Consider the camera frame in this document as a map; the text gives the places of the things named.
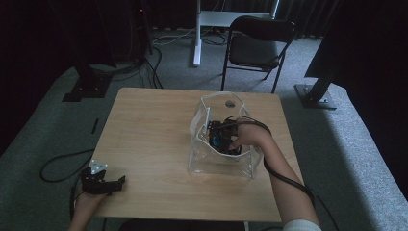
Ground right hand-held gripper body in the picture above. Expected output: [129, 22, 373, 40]
[215, 118, 241, 149]

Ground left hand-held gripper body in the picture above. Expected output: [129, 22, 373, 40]
[80, 159, 110, 195]

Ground blue toy car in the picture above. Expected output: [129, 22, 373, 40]
[209, 134, 242, 157]

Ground clear plastic bag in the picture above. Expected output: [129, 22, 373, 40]
[187, 90, 265, 180]

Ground person's right hand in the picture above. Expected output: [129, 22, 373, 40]
[228, 122, 274, 152]

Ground person's left hand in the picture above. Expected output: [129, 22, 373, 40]
[72, 191, 108, 222]

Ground person's dark clothing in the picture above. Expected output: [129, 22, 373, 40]
[117, 218, 245, 231]

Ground black folding chair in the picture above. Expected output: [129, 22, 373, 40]
[219, 14, 298, 94]

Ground black stand with grey base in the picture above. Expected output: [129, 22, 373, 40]
[293, 62, 339, 111]

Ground black stand with square base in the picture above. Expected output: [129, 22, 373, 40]
[62, 0, 117, 103]

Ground person's white sleeve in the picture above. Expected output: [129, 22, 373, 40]
[282, 218, 323, 231]

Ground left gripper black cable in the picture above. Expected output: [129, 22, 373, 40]
[68, 172, 88, 221]

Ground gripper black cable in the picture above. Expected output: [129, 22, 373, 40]
[68, 172, 88, 221]
[217, 115, 341, 231]

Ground black floor cable loop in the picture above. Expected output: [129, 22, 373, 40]
[39, 148, 96, 184]

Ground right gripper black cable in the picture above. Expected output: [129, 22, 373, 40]
[217, 115, 341, 231]

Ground bundle of black floor cables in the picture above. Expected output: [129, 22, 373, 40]
[89, 46, 164, 90]

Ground white floor cable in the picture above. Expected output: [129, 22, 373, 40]
[151, 26, 197, 46]

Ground white desk frame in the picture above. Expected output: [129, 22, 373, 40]
[191, 0, 281, 68]

